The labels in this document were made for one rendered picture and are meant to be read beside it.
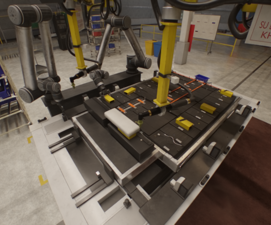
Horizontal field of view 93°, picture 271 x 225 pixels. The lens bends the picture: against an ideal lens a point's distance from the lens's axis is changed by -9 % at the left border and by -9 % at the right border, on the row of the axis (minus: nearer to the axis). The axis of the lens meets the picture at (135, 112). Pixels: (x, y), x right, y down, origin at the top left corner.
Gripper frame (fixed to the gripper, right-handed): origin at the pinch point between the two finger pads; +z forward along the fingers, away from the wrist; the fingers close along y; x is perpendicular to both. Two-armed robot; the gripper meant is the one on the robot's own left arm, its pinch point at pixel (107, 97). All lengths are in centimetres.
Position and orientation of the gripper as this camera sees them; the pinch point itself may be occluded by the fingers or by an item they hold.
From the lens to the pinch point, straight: 179.0
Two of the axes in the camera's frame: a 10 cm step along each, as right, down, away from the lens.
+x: -4.2, 3.3, 8.5
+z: 5.0, 8.6, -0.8
